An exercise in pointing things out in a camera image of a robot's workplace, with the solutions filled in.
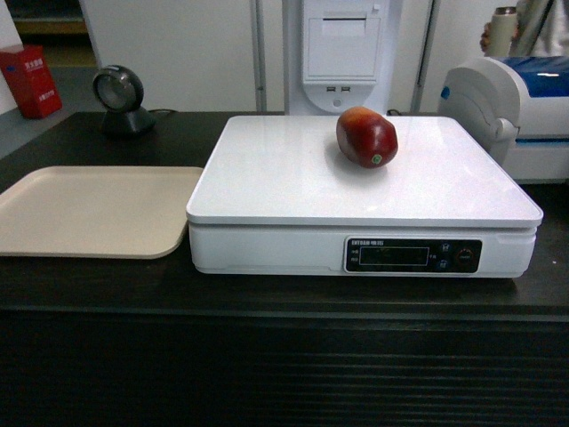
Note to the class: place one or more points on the beige plastic tray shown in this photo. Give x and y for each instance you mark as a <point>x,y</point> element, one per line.
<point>116,212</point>

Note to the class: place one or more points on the dark red mango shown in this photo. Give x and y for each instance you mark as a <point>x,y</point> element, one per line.
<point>366,138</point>

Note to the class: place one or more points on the white checkout scale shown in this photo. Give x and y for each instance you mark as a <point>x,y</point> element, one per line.
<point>277,196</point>

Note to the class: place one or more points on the beige thermos bottle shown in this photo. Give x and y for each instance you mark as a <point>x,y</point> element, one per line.
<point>503,26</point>

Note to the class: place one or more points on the black checkout counter cabinet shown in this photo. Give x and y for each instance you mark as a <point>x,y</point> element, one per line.
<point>89,342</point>

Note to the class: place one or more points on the bystander torso light shirt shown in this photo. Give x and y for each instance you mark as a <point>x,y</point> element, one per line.
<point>542,29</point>

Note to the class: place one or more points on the white blue label printer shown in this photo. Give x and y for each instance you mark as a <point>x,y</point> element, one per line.
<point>516,108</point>

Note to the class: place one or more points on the white receipt printer kiosk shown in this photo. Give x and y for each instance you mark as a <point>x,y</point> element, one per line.
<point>339,55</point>

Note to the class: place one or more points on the black barcode scanner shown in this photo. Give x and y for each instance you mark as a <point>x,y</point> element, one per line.
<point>121,93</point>

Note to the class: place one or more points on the bystander hand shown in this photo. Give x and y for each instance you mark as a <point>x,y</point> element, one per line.
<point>485,40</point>

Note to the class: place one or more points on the red fire extinguisher box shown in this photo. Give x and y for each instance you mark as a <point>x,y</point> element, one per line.
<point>30,81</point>

